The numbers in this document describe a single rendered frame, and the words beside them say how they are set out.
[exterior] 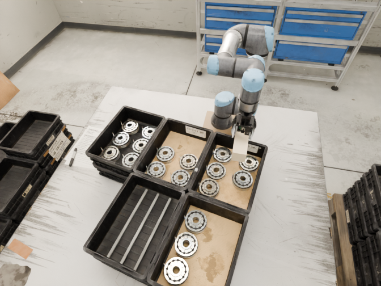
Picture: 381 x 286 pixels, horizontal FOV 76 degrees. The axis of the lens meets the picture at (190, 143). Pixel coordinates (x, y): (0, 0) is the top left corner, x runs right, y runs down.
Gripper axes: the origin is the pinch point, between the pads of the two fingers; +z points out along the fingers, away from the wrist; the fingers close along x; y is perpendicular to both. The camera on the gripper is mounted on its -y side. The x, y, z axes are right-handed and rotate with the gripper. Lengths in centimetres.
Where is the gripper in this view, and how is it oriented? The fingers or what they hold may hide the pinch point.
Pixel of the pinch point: (241, 134)
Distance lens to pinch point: 115.0
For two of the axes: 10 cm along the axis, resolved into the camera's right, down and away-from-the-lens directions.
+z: 0.4, 6.1, 7.9
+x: 9.7, 1.6, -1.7
